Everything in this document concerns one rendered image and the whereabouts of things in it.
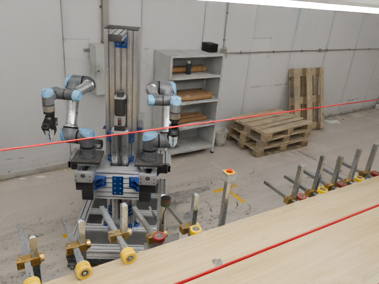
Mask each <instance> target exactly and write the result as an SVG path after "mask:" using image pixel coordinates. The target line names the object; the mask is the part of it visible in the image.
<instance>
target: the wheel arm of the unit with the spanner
mask: <svg viewBox="0 0 379 284"><path fill-rule="evenodd" d="M132 211H133V213H134V214H135V215H136V217H137V218H138V220H139V221H140V222H141V224H142V226H143V227H144V228H145V230H146V231H147V233H151V232H154V231H153V229H152V228H151V226H150V225H149V224H148V222H147V221H146V219H145V218H144V217H143V215H142V214H141V213H140V211H139V210H138V208H137V207H136V206H133V207H132ZM155 245H156V246H161V245H162V243H155Z"/></svg>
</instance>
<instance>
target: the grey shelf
mask: <svg viewBox="0 0 379 284"><path fill-rule="evenodd" d="M224 59H225V54H222V53H220V52H214V53H209V52H205V51H202V50H201V49H181V50H155V59H154V74H153V81H172V82H174V83H175V85H176V89H177V90H186V89H194V88H202V89H203V90H204V89H205V90H206V91H211V92H212V96H211V99H203V100H191V101H182V103H181V109H180V113H181V114H183V113H192V112H202V115H206V120H202V121H196V122H189V123H182V124H179V126H180V125H188V124H193V123H201V122H209V121H217V118H218V109H219V100H220V95H221V86H222V77H223V68H224ZM187 60H191V65H204V66H206V67H207V68H206V71H204V72H191V74H186V72H185V73H172V70H173V66H184V65H187ZM201 84H202V85H201ZM199 107H200V108H199ZM216 127H217V122H212V123H203V124H199V125H190V126H182V127H179V132H180V138H179V140H178V142H177V143H176V145H175V146H174V147H173V148H158V150H163V151H168V152H169V153H171V156H172V155H175V154H179V153H187V152H192V151H196V150H200V149H206V148H211V147H212V150H211V151H210V152H211V153H214V152H213V150H214V141H215V132H216ZM155 128H162V106H159V105H154V106H152V129H155Z"/></svg>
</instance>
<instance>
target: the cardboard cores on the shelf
mask: <svg viewBox="0 0 379 284"><path fill-rule="evenodd" d="M186 67H187V66H186V65H184V66H173V70H172V73H185V72H186ZM204 71H206V66H204V65H191V72H204ZM176 95H177V96H179V97H181V101H191V100H203V99H211V96H212V92H211V91H206V90H203V89H202V88H194V89H186V90H177V94H176ZM202 120H206V115H202V112H192V113H183V114H180V119H179V122H177V123H178V124H182V123H189V122H196V121H202Z"/></svg>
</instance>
